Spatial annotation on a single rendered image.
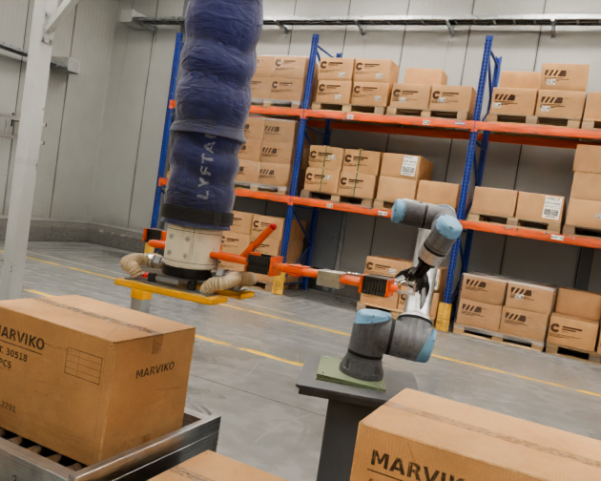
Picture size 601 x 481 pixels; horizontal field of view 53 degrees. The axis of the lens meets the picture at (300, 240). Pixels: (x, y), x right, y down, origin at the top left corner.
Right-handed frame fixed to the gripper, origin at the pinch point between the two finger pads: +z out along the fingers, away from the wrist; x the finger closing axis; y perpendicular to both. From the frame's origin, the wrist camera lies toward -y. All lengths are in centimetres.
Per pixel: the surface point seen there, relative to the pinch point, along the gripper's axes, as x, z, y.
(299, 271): -32, -21, 56
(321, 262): -114, 426, -736
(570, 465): 46, -30, 82
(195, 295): -54, -4, 69
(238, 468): -20, 52, 64
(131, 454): -49, 48, 85
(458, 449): 23, -24, 91
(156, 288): -66, 1, 69
